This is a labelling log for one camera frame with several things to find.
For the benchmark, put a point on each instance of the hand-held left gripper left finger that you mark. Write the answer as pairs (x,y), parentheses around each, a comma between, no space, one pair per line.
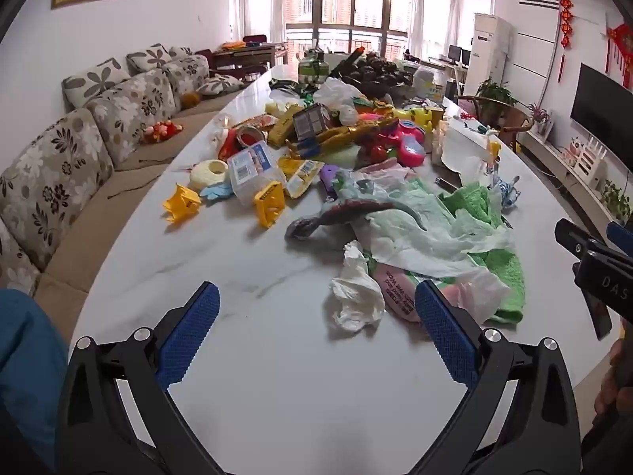
(190,336)

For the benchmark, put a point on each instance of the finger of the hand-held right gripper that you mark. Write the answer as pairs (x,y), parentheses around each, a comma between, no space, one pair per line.
(576,238)
(623,237)

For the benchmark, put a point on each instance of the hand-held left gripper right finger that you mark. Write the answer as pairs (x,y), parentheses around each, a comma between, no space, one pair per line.
(445,336)

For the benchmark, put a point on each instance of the white tissue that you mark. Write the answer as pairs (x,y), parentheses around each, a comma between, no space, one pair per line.
(353,292)

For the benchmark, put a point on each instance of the person's right forearm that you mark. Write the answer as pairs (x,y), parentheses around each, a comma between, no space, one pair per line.
(613,445)

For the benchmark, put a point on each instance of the person's right hand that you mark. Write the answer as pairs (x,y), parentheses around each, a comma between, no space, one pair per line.
(620,376)

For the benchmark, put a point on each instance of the leafy potted plant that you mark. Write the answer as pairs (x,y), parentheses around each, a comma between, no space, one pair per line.
(615,200)

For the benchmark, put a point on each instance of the translucent white plastic bag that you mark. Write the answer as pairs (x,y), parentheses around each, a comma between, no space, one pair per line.
(474,292)

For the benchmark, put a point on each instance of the white television cabinet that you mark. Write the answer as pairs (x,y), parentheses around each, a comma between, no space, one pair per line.
(568,178)

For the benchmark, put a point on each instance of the pink wet wipes packet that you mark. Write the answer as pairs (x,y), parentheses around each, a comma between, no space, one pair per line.
(395,292)

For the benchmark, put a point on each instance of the green towel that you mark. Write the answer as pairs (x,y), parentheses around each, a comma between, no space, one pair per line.
(504,267)

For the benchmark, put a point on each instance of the white rack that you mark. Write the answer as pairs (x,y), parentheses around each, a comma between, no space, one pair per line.
(591,158)

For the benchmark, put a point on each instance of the blue and white figurine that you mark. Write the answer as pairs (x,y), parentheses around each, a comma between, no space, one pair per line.
(507,192)

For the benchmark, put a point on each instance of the pink figurine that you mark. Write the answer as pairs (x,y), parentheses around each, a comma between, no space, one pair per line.
(574,147)

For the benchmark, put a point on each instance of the pale green plastic bag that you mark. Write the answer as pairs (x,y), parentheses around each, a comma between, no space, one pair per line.
(425,237)

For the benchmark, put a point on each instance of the small red potted plant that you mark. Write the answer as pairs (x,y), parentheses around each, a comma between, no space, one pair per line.
(539,114)

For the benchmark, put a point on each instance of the wicker chair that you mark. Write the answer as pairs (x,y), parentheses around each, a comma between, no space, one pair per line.
(514,121)

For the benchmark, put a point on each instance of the yellow plastic toy piece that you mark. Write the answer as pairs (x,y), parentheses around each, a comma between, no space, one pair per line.
(183,203)
(269,203)

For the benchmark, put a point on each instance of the black television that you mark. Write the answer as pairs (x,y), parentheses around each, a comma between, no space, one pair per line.
(601,104)

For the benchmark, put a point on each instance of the white paper sheet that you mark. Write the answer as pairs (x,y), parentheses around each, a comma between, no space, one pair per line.
(465,151)

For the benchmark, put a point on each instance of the light blue paw toy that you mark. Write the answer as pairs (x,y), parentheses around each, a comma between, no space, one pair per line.
(217,191)

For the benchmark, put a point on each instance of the grey dinosaur toy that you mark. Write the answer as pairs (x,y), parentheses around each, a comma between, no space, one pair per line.
(341,210)

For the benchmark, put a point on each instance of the person's blue pants leg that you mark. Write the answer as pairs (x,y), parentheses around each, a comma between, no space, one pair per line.
(27,356)

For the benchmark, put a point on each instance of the cream tape roll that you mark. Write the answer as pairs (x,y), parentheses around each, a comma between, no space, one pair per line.
(210,173)

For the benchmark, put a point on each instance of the green potted plant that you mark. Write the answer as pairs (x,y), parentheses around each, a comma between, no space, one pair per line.
(494,91)

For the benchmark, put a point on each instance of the clear box with blue label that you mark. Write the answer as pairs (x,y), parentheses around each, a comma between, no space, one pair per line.
(252,170)

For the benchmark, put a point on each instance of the pink plastic toy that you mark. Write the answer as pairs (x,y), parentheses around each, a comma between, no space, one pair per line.
(410,146)

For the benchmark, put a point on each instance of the red packet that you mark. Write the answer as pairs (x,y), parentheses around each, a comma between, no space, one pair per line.
(227,146)

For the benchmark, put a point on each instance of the purple toy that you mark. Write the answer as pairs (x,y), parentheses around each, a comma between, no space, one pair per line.
(330,179)

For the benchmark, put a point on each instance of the yellow snack packet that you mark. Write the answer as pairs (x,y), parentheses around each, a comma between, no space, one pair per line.
(301,175)

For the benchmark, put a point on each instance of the floral beige sofa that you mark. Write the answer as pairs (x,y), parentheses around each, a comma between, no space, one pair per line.
(64,178)

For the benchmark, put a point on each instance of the white standing air conditioner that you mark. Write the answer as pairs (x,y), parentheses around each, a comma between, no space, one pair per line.
(487,54)

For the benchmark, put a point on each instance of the red plush toy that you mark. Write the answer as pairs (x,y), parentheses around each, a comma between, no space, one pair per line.
(160,131)

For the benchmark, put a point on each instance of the brown tape roll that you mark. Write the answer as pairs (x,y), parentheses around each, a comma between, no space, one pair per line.
(249,136)

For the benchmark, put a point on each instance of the white plastic jar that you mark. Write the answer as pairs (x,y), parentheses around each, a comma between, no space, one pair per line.
(429,84)

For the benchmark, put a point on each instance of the red knot hanging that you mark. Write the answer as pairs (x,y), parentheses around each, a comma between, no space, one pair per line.
(566,24)

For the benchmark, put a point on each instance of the computer monitor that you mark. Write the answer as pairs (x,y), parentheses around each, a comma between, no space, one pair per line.
(457,54)

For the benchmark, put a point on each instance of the orange snack packet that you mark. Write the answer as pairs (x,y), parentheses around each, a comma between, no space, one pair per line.
(257,121)

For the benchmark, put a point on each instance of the gold foil wrapper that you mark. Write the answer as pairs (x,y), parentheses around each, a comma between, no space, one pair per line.
(341,136)

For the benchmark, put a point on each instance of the yellow box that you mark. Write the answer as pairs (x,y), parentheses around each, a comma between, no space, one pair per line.
(284,123)

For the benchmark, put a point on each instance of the brown plush toy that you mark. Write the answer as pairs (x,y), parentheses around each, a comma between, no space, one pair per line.
(190,100)

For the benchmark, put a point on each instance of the grey carton box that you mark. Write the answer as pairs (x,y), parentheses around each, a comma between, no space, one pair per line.
(311,121)

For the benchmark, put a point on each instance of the dark basket of items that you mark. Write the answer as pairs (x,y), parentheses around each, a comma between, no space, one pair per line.
(381,76)

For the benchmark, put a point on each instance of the loose floral pillow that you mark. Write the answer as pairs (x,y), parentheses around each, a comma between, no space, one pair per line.
(217,84)

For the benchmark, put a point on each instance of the large floral cushion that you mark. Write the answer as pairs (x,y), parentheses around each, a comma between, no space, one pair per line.
(94,79)

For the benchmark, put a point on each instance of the medium floral cushion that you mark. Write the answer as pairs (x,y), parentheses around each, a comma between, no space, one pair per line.
(151,57)

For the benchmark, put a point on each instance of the small floral cushion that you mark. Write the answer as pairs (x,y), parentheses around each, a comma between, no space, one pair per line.
(180,52)

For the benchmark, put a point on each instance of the wooden side table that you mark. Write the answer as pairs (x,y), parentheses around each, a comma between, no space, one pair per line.
(247,54)

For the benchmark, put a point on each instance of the green bottle pack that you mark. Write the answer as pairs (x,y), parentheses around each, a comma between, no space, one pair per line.
(314,69)

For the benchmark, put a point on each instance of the red chair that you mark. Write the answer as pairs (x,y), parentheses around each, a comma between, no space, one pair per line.
(254,38)

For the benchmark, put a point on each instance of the large window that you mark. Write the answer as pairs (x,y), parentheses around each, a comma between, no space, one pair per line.
(346,5)

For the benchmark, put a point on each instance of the red diamond wall decoration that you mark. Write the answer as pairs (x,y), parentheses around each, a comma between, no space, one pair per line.
(623,44)

